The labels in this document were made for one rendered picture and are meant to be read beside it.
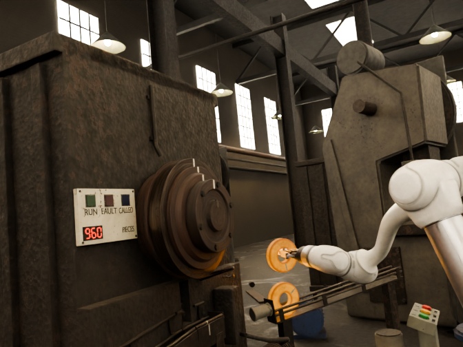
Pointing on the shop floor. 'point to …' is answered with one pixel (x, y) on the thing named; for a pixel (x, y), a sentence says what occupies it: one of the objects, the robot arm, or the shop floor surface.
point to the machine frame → (56, 281)
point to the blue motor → (309, 324)
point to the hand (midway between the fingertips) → (282, 251)
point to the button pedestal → (425, 326)
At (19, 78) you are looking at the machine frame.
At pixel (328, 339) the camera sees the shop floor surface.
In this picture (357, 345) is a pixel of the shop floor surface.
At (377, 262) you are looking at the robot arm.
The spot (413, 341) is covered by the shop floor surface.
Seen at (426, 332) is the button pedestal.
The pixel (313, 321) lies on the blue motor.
